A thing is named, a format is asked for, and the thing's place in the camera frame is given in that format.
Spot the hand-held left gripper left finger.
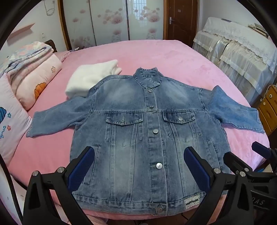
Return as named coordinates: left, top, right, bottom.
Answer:
left=22, top=146, right=95, bottom=225

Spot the pink flower folded quilt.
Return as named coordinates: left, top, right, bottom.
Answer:
left=6, top=54, right=63, bottom=111

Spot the pink folded cloth stack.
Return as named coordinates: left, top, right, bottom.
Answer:
left=0, top=41, right=54, bottom=75

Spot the brown wooden door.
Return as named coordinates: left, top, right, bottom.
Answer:
left=163, top=0, right=199, bottom=47

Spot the stack of books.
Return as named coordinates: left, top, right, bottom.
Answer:
left=248, top=22, right=269, bottom=37

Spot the cream lace covered furniture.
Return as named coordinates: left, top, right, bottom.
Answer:
left=192, top=17, right=277, bottom=107

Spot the pink plush bed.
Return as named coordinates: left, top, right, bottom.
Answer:
left=9, top=39, right=271, bottom=219

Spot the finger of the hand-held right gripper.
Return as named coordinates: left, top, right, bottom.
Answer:
left=252, top=141, right=277, bottom=163
left=223, top=151, right=252, bottom=175

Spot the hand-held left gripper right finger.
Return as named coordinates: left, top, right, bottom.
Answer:
left=183, top=146, right=256, bottom=225

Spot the wooden nightstand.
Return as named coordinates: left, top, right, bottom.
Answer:
left=252, top=85, right=277, bottom=136

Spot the floral sliding door wardrobe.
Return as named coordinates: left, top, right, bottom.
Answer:
left=57, top=0, right=165, bottom=51

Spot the white folded garment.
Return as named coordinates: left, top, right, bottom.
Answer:
left=65, top=59, right=123, bottom=100

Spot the dark wooden headboard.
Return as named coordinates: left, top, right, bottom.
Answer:
left=44, top=39, right=58, bottom=53

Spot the pink wall shelf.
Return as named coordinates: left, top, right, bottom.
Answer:
left=11, top=23, right=35, bottom=37

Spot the white wall cable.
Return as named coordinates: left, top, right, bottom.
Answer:
left=45, top=0, right=55, bottom=16

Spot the blue denim jacket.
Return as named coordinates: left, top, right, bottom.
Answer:
left=26, top=67, right=265, bottom=216

